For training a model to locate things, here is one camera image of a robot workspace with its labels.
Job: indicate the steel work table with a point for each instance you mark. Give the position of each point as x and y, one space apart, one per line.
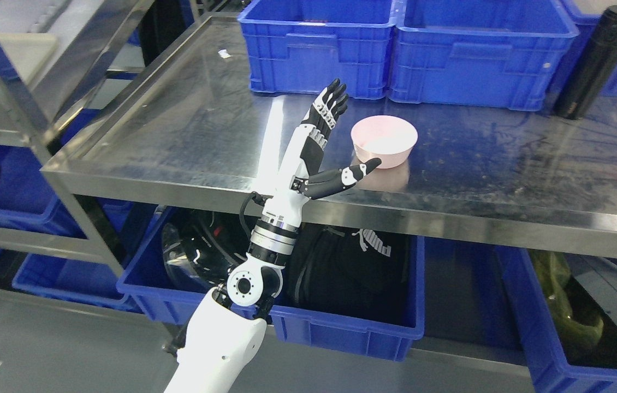
189 133

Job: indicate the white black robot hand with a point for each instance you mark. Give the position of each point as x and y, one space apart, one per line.
299 173

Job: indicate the blue crate on table left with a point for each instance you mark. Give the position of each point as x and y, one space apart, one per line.
302 46

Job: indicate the black thermos bottle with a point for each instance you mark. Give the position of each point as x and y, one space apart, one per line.
592 69

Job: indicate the black helmet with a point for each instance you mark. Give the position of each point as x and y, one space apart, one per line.
200 248

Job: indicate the steel shelf rack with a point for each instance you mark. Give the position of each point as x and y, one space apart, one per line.
38 213

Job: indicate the blue crate on table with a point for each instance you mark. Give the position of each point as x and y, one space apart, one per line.
499 54
302 46

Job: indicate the blue crate on table right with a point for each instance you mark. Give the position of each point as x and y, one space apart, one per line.
499 54

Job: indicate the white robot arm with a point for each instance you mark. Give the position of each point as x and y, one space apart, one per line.
229 325

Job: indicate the blue crate with green bag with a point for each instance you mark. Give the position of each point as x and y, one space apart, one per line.
548 366

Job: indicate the black puma bag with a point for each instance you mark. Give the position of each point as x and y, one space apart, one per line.
359 273

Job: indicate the blue crate with black bag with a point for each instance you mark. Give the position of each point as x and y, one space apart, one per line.
146 280

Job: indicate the pink plastic bowl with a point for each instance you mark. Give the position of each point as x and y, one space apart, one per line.
386 137

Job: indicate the green bag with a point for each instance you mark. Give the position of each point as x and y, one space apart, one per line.
578 322

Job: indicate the cream bear tray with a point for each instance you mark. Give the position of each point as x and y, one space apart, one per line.
28 52

